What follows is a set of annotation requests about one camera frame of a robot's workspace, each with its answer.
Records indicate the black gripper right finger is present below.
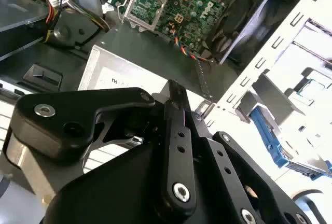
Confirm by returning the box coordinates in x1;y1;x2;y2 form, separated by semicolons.
184;91;320;224

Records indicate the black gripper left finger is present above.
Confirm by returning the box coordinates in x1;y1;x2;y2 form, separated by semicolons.
2;80;198;220

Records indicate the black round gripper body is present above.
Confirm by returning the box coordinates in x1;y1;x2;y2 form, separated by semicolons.
44;141;325;224

